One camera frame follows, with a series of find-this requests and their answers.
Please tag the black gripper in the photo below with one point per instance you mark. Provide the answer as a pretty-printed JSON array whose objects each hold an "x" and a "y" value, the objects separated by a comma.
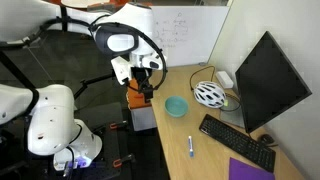
[{"x": 139, "y": 75}]

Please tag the white blue marker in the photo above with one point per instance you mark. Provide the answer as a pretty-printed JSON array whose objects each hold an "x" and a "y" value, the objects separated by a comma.
[{"x": 190, "y": 146}]

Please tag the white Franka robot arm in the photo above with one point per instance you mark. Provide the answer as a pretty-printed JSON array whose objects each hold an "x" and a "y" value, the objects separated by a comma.
[{"x": 50, "y": 116}]

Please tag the teal bowl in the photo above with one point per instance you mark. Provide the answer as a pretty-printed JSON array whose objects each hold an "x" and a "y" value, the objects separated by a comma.
[{"x": 176, "y": 106}]

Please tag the orange and grey cabinet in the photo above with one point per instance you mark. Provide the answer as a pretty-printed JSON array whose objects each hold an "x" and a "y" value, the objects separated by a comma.
[{"x": 140, "y": 110}]

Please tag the orange black clamp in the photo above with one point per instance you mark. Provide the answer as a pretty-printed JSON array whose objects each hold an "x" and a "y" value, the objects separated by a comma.
[
  {"x": 122, "y": 160},
  {"x": 118, "y": 125}
]

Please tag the black stand bar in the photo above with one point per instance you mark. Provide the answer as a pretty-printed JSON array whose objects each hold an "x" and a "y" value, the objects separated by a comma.
[{"x": 95, "y": 81}]

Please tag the white bicycle helmet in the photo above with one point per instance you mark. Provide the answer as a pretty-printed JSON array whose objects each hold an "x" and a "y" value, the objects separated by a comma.
[{"x": 209, "y": 94}]

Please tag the black perforated robot table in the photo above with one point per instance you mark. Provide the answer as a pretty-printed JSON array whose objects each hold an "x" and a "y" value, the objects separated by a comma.
[{"x": 110, "y": 146}]

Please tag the white whiteboard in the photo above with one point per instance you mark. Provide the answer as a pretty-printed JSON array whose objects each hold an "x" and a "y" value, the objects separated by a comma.
[{"x": 200, "y": 40}]

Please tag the white power strip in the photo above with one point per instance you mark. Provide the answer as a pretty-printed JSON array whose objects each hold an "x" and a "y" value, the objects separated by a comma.
[{"x": 224, "y": 79}]

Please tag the black keyboard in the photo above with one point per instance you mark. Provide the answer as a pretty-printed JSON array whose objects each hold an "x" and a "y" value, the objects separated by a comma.
[{"x": 237, "y": 141}]

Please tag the black computer monitor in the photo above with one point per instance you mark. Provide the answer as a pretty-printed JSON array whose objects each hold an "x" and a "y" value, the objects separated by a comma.
[{"x": 270, "y": 83}]

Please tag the black computer mouse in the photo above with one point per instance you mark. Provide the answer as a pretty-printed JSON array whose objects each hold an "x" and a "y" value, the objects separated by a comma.
[{"x": 265, "y": 138}]

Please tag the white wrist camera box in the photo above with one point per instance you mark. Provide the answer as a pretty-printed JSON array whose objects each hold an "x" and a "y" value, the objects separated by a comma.
[{"x": 120, "y": 70}]

